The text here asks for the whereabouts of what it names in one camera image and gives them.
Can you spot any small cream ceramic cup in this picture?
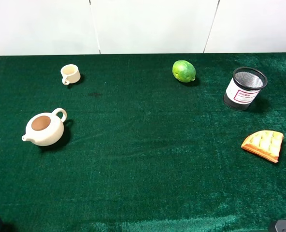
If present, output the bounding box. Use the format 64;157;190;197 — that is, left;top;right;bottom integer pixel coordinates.
60;64;81;85

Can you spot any green velvet tablecloth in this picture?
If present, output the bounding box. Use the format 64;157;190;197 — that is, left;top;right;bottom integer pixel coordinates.
0;53;286;232

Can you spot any green lime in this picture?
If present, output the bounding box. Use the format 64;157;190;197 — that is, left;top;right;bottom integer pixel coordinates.
172;60;196;83

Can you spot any cream ceramic teapot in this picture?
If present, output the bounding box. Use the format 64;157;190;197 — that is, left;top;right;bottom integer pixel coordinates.
22;108;67;146

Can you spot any black mesh pen holder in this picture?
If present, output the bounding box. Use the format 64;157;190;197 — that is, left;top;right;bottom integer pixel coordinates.
223;66;268;111

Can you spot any orange waffle slice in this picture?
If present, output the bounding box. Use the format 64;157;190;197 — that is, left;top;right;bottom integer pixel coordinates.
241;130;284;163

